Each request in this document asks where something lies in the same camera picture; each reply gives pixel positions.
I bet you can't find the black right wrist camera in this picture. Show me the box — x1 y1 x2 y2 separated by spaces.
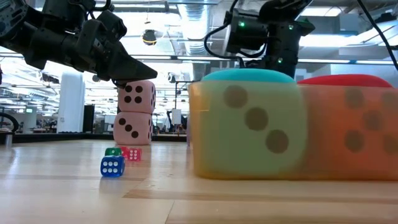
223 8 269 56

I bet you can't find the white building pillar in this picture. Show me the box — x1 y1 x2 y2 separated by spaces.
57 71 86 134

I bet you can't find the black cabinet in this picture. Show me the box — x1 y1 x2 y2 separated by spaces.
83 105 95 134

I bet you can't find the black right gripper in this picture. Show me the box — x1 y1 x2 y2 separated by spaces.
244 18 316 79

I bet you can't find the large teal foam die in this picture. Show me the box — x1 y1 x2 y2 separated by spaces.
198 68 309 180

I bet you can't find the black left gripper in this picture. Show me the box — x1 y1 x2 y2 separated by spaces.
58 18 159 89

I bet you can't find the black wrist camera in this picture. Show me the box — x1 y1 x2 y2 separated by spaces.
95 10 127 44
223 8 269 56

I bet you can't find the large pink foam die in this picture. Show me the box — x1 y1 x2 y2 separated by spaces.
118 80 157 114
113 111 154 146

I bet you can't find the small green die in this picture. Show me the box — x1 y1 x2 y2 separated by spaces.
104 146 123 157

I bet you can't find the black ceiling dome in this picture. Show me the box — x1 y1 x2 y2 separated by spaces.
142 29 157 47

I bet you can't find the orange translucent plastic bin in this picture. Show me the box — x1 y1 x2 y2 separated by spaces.
187 80 398 182

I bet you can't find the large red foam die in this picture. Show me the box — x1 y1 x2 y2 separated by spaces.
297 73 398 182

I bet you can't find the small blue die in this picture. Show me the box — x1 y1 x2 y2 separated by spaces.
99 155 126 179

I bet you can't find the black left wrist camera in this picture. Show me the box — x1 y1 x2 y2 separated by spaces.
95 10 127 44

